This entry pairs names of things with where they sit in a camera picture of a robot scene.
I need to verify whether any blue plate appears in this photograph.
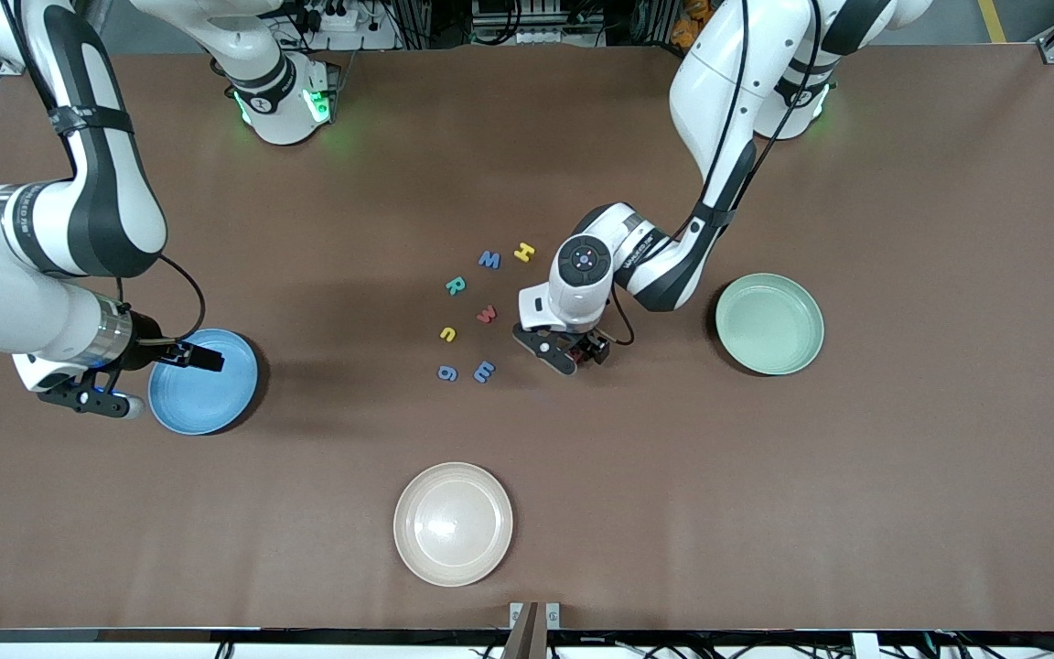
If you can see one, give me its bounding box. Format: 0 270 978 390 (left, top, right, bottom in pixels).
147 328 260 437

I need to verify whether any pale green plate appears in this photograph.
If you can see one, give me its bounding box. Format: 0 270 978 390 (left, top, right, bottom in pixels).
715 273 826 377

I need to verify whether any beige plate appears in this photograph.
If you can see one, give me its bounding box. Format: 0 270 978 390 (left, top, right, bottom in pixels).
393 461 515 589

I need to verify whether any brown table cover sheet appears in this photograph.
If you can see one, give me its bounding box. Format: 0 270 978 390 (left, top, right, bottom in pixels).
0 44 1054 634

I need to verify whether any bag of orange items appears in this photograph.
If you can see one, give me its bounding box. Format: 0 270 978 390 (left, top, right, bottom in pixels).
671 0 711 47

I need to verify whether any white power strip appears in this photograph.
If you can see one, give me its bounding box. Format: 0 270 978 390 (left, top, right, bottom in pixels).
294 0 359 33

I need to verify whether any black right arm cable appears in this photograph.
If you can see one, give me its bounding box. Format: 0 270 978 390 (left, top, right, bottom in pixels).
0 0 208 344

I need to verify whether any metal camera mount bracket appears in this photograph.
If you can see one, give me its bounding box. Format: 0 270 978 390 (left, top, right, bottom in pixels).
501 600 562 659

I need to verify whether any aluminium frame post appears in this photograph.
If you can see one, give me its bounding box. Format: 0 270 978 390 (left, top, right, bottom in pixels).
396 0 429 49
632 0 674 47

